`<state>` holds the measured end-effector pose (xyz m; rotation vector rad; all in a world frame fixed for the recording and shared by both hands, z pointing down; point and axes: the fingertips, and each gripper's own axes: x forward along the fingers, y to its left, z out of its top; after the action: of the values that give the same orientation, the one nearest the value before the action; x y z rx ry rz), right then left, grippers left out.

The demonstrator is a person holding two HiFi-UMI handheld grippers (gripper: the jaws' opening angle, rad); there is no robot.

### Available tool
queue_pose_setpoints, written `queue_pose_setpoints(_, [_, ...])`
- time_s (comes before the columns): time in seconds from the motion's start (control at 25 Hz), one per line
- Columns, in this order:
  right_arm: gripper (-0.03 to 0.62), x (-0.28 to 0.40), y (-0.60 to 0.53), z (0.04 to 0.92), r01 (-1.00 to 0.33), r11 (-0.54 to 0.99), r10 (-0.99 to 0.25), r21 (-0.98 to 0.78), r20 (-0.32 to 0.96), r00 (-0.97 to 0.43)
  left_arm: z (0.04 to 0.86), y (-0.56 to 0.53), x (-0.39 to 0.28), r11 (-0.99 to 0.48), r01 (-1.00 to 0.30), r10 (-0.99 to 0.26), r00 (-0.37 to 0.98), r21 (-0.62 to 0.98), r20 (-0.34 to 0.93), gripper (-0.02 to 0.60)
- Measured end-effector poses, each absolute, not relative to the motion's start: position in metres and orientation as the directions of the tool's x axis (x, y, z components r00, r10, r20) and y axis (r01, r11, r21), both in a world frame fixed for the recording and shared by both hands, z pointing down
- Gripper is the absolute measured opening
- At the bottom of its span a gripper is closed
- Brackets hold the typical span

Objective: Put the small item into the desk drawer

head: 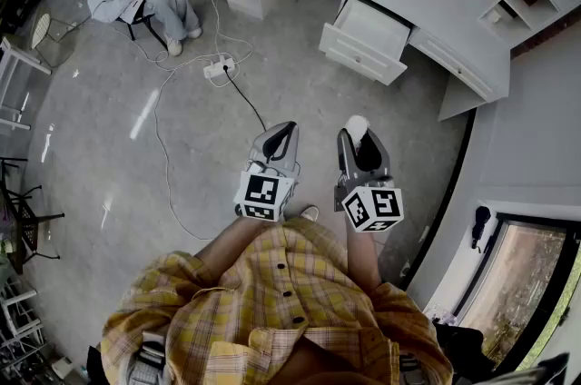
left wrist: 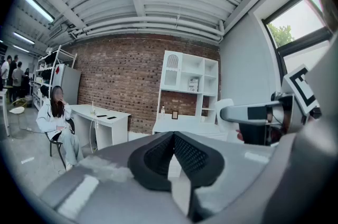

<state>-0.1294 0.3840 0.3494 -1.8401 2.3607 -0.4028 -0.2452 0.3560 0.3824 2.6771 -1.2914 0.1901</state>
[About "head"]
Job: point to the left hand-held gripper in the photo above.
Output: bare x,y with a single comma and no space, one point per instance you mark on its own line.
263,192

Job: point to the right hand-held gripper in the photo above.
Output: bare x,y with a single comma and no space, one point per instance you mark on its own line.
379,204

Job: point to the white object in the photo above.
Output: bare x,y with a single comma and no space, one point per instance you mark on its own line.
356,124

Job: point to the white drawer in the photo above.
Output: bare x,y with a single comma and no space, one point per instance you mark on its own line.
454,63
370,33

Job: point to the person's right forearm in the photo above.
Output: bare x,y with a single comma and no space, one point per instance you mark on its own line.
363,260

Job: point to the person's left forearm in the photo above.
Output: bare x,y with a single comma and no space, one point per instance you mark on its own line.
231,244

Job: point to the white shoe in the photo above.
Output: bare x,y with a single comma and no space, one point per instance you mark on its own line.
310,213

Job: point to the white power strip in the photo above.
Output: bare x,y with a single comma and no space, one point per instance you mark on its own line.
219,67

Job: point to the small black umbrella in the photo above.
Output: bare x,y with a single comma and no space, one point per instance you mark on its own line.
480,224

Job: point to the yellow plaid shirt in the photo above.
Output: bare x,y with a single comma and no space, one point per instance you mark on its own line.
254,306

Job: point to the black office chair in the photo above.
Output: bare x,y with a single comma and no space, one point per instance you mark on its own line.
145,17

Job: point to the black framed window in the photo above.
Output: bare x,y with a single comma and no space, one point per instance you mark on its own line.
517,283

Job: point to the black metal chair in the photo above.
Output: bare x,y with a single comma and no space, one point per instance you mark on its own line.
27,222

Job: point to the round mesh seat chair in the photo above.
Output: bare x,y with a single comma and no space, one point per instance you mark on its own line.
40,29

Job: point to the white metal chair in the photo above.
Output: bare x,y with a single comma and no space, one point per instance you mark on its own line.
13,61

